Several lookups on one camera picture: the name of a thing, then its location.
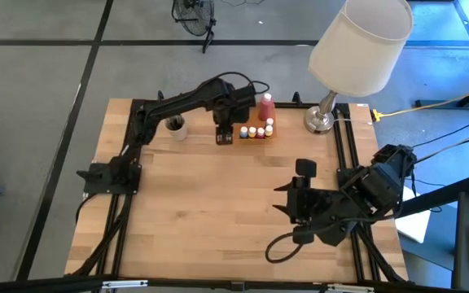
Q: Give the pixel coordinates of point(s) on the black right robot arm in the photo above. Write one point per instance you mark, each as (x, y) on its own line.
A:
(381, 187)

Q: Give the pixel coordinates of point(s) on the small orange paint bottle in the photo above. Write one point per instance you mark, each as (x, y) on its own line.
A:
(252, 132)

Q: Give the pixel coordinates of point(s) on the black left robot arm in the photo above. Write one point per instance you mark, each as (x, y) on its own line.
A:
(177, 101)

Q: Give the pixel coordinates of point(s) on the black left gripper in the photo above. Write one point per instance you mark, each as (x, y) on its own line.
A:
(234, 103)

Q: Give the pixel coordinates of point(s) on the black aluminium rig frame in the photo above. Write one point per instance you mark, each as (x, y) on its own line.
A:
(35, 287)

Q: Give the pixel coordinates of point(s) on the orange translucent plastic tray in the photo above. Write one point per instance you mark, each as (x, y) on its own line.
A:
(259, 122)

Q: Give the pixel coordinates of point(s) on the silver lamp cream shade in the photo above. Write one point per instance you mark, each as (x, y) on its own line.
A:
(360, 45)

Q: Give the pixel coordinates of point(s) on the black metal beam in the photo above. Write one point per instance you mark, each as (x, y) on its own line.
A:
(442, 195)

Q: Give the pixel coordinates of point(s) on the large coral paint bottle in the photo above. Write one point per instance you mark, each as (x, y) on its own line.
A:
(266, 108)

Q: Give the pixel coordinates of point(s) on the black floor fan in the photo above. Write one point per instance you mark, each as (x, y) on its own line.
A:
(194, 16)

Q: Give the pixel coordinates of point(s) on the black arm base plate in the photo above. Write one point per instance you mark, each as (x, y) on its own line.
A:
(346, 177)
(96, 184)

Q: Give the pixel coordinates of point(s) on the small grey-blue paint bottle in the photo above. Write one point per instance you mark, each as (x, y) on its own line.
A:
(244, 132)

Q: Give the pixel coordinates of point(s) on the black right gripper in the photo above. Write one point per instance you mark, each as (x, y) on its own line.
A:
(316, 205)

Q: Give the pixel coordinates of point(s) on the white paper cup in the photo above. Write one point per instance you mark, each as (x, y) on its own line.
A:
(177, 133)

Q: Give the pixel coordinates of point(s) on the small magenta paint bottle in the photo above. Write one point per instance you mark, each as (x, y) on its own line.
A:
(260, 132)

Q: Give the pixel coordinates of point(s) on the white flat box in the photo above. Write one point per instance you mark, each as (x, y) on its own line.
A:
(413, 228)

